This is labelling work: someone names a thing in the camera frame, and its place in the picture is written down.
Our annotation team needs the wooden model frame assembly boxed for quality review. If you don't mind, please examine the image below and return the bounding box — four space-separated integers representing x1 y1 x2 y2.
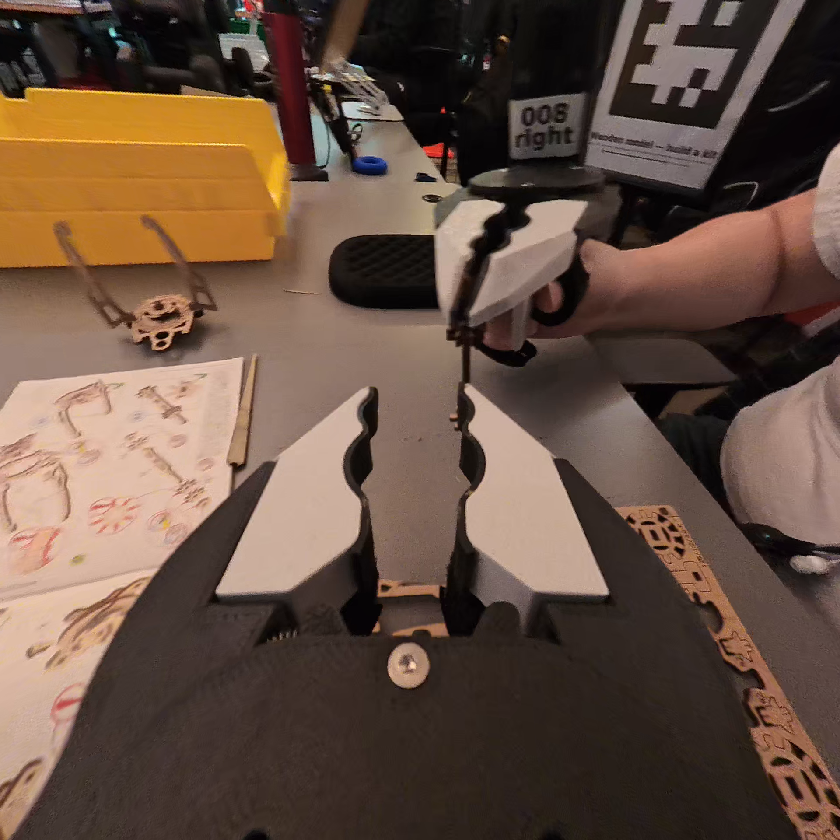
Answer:
52 214 219 353

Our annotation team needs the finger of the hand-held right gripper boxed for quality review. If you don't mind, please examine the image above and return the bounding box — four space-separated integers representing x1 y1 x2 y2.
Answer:
459 199 589 330
433 199 508 329

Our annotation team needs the yellow plastic bin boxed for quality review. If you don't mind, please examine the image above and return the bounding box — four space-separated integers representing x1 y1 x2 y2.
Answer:
0 87 291 270

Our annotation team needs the illustrated instruction booklet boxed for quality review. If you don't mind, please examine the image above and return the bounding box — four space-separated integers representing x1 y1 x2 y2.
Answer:
0 357 245 840

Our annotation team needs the red pole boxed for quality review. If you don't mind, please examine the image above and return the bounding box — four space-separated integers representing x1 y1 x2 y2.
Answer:
262 0 329 182

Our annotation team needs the thin wooden stick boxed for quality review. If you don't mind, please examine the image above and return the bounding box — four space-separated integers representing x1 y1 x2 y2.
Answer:
226 354 259 469

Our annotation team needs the wooden sheet offcut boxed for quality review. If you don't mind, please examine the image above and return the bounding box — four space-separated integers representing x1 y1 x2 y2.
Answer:
375 579 450 636

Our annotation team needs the wooden axle with gears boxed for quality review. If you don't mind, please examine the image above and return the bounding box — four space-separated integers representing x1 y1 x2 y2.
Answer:
446 322 481 431

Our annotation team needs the person's right forearm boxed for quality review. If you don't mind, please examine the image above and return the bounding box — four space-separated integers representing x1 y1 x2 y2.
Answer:
630 190 840 336

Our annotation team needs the person's right hand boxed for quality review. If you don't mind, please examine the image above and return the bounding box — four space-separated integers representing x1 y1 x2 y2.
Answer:
484 239 652 352

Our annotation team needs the laser-cut wooden parts sheet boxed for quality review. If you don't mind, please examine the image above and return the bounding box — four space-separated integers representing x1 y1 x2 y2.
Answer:
616 504 840 840

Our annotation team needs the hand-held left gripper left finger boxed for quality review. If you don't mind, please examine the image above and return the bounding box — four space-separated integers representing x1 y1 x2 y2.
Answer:
214 386 383 624

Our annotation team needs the person's white shirt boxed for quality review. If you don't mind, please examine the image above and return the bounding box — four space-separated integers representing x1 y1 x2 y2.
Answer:
718 141 840 572

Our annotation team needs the black and white tag sign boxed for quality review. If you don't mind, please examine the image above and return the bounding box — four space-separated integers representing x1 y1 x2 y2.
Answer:
583 0 809 193

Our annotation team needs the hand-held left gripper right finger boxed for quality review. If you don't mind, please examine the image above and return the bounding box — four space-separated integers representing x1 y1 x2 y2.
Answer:
446 384 611 631

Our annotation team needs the black mesh pad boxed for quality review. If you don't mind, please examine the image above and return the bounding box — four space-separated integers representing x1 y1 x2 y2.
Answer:
328 233 442 311

